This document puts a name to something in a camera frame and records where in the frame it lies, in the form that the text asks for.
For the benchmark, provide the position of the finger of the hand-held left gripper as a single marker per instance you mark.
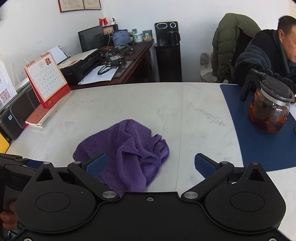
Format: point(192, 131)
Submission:
point(34, 164)

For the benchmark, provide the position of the blue bag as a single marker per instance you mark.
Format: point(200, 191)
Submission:
point(121, 38)

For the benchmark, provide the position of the white printer tray paper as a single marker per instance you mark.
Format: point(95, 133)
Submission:
point(59, 53)

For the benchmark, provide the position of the small wooden frame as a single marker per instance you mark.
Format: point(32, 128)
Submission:
point(107, 30)

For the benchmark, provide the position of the dark blue desk mat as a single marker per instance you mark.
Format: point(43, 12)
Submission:
point(254, 148)

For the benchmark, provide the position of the purple towel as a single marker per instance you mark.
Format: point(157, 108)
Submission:
point(134, 143)

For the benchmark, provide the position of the white code poster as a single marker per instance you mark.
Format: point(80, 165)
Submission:
point(5, 88)

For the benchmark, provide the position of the green tea box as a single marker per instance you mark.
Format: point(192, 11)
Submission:
point(148, 36)

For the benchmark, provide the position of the yellow panel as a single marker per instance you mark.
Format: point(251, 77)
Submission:
point(3, 143)

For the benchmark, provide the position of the red desk calendar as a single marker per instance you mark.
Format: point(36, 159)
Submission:
point(46, 78)

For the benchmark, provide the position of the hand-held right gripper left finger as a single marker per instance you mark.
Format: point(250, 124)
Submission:
point(96, 165)

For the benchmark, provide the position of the red-covered book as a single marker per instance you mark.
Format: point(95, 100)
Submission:
point(39, 115)

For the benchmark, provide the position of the black water dispenser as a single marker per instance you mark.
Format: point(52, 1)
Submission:
point(167, 62)

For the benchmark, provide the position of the black and grey printer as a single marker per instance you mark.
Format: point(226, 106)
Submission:
point(13, 115)

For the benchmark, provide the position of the black chair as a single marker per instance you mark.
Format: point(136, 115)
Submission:
point(244, 39)

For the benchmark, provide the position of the white paper sheet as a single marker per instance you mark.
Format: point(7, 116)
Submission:
point(101, 78)

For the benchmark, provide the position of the black computer monitor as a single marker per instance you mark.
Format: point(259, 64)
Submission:
point(91, 38)

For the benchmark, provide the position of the dark wooden desk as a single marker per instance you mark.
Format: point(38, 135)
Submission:
point(138, 67)

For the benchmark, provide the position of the glass teapot with black lid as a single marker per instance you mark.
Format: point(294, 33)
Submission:
point(268, 111)

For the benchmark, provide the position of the black desktop printer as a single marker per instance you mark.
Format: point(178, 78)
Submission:
point(76, 71)

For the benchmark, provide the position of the small framed certificate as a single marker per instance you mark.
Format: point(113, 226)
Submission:
point(92, 4)

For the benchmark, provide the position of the white figurine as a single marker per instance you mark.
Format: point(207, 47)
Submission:
point(112, 21)

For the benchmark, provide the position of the small red flags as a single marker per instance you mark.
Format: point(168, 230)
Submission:
point(103, 21)

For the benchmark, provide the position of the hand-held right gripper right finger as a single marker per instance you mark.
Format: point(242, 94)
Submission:
point(202, 164)

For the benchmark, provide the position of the person's left hand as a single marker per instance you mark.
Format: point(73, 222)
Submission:
point(8, 219)

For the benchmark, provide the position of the green puffer jacket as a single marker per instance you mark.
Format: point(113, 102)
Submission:
point(226, 41)

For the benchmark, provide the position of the black kettle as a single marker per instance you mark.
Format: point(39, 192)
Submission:
point(173, 37)

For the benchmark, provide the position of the white jar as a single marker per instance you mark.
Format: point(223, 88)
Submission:
point(137, 37)

